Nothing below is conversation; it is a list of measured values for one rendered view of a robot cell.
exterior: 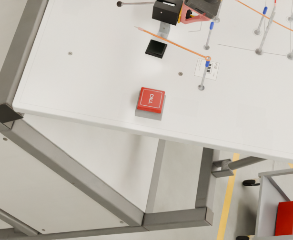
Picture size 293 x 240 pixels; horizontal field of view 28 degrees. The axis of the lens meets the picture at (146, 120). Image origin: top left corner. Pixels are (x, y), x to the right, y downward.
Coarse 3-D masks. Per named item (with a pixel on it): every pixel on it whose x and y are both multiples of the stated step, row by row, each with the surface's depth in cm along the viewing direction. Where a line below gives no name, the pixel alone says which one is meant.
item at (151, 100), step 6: (144, 90) 122; (150, 90) 122; (156, 90) 122; (144, 96) 121; (150, 96) 121; (156, 96) 121; (162, 96) 121; (138, 102) 120; (144, 102) 120; (150, 102) 120; (156, 102) 120; (162, 102) 121; (138, 108) 120; (144, 108) 120; (150, 108) 120; (156, 108) 120
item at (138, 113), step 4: (164, 96) 124; (164, 100) 123; (136, 108) 122; (136, 112) 121; (140, 112) 121; (144, 112) 121; (148, 112) 121; (152, 112) 121; (140, 116) 122; (144, 116) 122; (148, 116) 122; (152, 116) 121; (156, 116) 121; (160, 116) 121; (160, 120) 122
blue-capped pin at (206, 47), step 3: (210, 24) 126; (213, 24) 126; (210, 27) 127; (210, 30) 128; (210, 33) 129; (207, 39) 131; (207, 42) 131; (204, 45) 133; (207, 45) 132; (204, 48) 133; (207, 48) 133
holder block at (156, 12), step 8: (160, 0) 128; (168, 0) 128; (176, 0) 128; (160, 8) 126; (168, 8) 127; (176, 8) 127; (152, 16) 129; (160, 16) 128; (168, 16) 128; (176, 16) 127
